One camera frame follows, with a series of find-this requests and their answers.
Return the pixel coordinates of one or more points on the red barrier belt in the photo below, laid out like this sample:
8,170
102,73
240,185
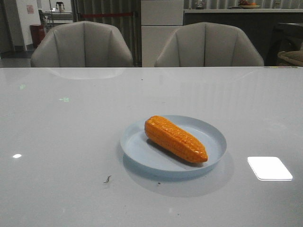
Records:
128,14

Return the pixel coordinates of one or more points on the light blue round plate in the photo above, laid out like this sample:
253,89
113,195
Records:
153,159

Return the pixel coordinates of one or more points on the fruit bowl on counter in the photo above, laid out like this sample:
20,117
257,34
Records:
247,4

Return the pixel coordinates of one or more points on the beige armchair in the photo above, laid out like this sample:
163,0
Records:
82,44
208,45

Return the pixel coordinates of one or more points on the dark counter shelf unit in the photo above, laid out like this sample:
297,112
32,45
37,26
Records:
260,25

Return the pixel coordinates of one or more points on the metal cart in background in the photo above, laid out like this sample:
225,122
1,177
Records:
54,12

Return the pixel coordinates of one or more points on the dark chair with cushion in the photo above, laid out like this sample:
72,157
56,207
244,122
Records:
285,37

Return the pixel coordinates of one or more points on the white cabinet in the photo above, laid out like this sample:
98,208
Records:
158,19

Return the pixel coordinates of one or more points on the beige armchair right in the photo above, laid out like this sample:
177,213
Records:
208,45

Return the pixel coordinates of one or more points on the beige armchair left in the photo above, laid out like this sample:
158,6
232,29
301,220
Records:
82,44

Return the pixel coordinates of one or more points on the red cylindrical bin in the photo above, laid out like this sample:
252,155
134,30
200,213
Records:
37,34

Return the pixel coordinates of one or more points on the orange corn cob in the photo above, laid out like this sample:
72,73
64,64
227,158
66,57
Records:
175,139

